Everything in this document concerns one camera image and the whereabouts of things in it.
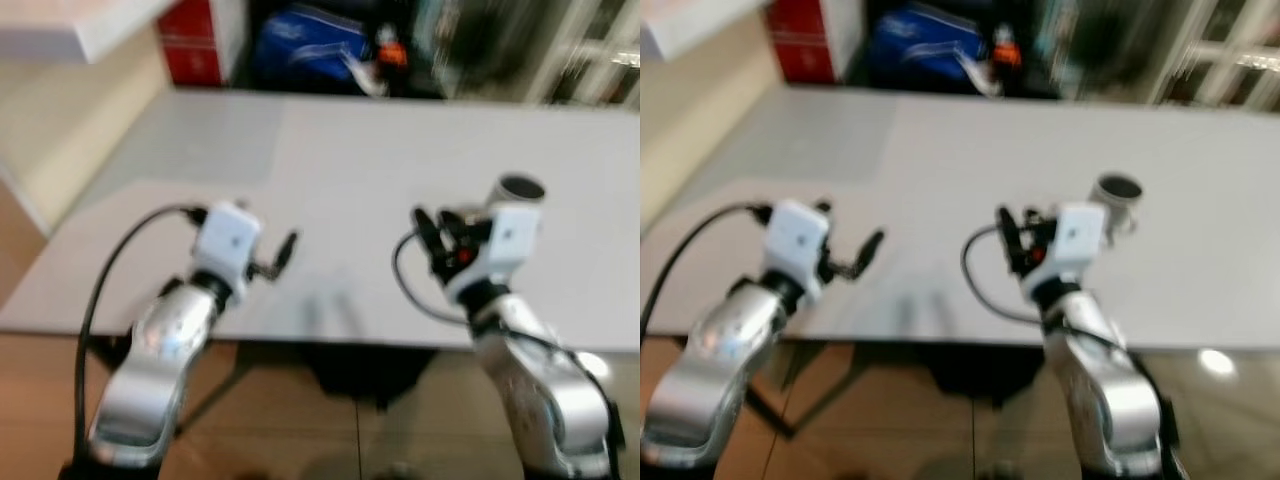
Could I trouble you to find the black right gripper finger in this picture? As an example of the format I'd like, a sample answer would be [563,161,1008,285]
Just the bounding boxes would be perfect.
[996,204,1021,273]
[412,206,444,265]

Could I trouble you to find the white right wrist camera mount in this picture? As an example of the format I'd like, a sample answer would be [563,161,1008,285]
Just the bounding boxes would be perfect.
[446,204,543,304]
[1036,202,1108,291]

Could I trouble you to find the grey cup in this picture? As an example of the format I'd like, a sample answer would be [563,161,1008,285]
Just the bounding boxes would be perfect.
[486,173,547,215]
[1088,172,1145,243]

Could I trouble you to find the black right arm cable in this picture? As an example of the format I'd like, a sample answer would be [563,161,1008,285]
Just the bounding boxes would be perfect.
[961,224,1047,327]
[392,228,473,327]

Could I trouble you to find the black table base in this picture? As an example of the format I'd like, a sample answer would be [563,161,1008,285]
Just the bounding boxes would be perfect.
[178,342,471,437]
[782,340,1053,441]

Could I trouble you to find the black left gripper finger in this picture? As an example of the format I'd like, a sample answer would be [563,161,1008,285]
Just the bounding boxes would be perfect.
[846,229,887,280]
[268,230,300,275]

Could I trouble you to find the white framed window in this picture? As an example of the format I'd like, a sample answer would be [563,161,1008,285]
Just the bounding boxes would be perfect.
[1148,0,1280,113]
[525,0,641,109]

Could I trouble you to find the red box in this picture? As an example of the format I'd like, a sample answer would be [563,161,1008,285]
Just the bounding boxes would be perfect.
[764,0,853,87]
[156,0,247,89]

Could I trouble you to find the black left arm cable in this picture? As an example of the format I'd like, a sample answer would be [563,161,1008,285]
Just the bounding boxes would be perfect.
[640,201,774,336]
[72,203,209,465]

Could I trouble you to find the blue bag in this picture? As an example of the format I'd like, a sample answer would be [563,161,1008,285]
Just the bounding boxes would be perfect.
[249,4,379,97]
[866,4,993,97]

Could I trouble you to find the orange and black object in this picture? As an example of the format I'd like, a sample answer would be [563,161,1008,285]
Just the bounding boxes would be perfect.
[992,26,1024,71]
[374,28,411,73]

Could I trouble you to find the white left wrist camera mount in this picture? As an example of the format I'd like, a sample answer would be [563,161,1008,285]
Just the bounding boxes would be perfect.
[192,201,264,301]
[763,199,832,301]

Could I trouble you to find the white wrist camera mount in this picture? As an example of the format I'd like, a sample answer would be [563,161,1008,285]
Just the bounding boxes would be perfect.
[446,204,543,304]
[192,201,264,301]
[763,199,832,301]
[1036,202,1108,291]

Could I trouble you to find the white counter slab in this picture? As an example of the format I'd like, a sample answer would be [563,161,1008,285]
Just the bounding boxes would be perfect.
[640,0,783,63]
[0,0,183,65]

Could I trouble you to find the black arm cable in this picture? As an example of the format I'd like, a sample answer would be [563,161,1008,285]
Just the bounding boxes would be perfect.
[640,201,774,336]
[392,228,473,327]
[72,203,209,465]
[961,224,1047,327]

